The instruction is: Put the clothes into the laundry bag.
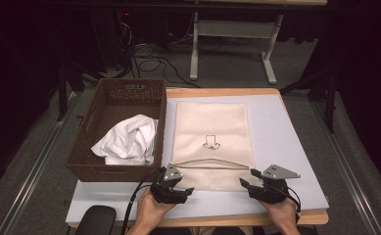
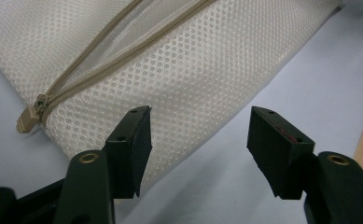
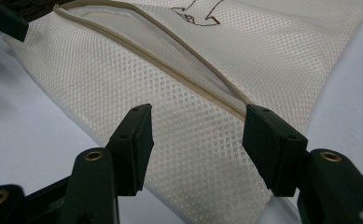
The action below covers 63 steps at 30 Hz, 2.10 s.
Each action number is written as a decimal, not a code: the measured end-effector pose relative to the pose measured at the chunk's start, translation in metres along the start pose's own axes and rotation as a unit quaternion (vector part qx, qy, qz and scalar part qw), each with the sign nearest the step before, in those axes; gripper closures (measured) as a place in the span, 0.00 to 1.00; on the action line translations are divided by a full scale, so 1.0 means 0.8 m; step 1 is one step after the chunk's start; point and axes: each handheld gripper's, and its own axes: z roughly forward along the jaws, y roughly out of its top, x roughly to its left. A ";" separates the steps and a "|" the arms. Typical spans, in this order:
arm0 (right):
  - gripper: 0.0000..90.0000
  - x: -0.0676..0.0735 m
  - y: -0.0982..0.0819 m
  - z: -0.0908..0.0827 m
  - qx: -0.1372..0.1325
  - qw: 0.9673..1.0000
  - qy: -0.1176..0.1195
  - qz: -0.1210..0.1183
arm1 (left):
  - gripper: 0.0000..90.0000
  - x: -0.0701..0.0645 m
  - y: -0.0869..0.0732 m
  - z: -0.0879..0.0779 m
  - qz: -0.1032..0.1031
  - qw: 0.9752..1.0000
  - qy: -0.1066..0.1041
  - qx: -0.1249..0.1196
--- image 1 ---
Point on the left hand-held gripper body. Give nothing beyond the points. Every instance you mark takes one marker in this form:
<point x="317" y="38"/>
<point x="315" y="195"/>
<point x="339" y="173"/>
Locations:
<point x="165" y="192"/>

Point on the white metal desk frame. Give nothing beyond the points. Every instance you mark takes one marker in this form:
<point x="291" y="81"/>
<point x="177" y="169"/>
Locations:
<point x="233" y="28"/>

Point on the wooden table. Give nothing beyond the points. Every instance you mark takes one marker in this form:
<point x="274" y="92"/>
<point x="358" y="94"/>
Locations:
<point x="224" y="92"/>

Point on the person's beige trousers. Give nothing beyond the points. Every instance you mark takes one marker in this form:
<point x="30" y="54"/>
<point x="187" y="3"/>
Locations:
<point x="220" y="231"/>

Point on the person's left hand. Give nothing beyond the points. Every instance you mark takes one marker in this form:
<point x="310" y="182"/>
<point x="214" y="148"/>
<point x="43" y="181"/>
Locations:
<point x="149" y="212"/>

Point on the brown woven basket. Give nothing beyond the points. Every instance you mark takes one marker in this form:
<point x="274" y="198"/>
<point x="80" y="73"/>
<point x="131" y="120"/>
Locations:
<point x="126" y="101"/>

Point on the white table mat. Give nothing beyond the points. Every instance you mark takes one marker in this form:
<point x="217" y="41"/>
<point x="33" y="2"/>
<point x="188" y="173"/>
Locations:
<point x="276" y="130"/>

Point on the black stand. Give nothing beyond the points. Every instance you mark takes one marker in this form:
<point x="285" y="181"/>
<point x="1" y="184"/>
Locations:
<point x="62" y="94"/>
<point x="331" y="104"/>

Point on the white garment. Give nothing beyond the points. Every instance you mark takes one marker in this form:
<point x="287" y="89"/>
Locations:
<point x="129" y="140"/>

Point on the cream cloth bag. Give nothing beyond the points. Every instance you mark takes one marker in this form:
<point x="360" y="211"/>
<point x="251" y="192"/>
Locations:
<point x="211" y="124"/>

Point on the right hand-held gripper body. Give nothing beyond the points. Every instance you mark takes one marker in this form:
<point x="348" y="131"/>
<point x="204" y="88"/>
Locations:
<point x="271" y="191"/>

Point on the person's right hand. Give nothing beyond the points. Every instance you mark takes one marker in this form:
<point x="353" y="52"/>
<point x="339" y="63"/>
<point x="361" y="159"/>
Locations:
<point x="284" y="212"/>

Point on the metal floor rail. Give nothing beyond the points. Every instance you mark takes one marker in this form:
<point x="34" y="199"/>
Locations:
<point x="344" y="166"/>
<point x="38" y="163"/>

